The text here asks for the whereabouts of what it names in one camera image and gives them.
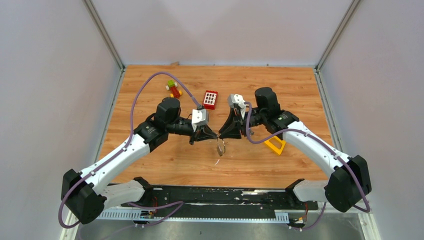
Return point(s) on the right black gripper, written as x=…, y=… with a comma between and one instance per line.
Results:
x=230, y=128

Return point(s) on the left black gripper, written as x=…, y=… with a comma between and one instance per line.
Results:
x=203, y=133

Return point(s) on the silver keyring with keys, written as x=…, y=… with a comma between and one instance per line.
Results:
x=220, y=147

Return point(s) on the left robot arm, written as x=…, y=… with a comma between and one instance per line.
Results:
x=88, y=192

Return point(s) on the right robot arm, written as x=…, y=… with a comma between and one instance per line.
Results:
x=348, y=178

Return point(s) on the red window toy brick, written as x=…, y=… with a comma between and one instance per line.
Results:
x=210, y=99

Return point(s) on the yellow triangular plastic piece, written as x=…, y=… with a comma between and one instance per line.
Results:
x=276, y=145

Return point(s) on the colourful toy brick car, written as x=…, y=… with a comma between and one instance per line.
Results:
x=172, y=87

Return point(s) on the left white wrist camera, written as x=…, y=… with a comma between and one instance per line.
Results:
x=199, y=118

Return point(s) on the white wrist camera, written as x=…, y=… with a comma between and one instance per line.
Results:
x=237, y=105
x=199, y=118

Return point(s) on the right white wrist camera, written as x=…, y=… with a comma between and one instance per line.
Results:
x=237, y=105

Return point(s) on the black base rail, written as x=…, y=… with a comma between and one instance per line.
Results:
x=200, y=202

